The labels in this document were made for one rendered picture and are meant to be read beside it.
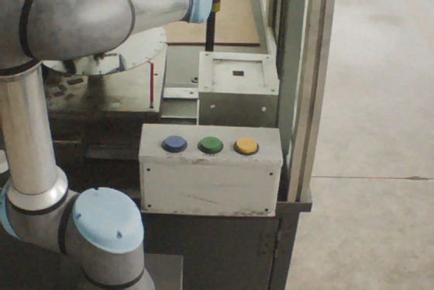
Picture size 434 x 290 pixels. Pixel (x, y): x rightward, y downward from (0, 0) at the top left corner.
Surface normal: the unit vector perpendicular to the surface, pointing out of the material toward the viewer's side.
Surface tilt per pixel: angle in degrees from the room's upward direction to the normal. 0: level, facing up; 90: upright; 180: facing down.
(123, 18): 78
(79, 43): 101
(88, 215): 7
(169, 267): 0
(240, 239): 90
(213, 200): 90
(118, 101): 0
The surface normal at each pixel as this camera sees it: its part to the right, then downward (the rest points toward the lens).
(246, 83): 0.05, -0.79
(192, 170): 0.00, 0.61
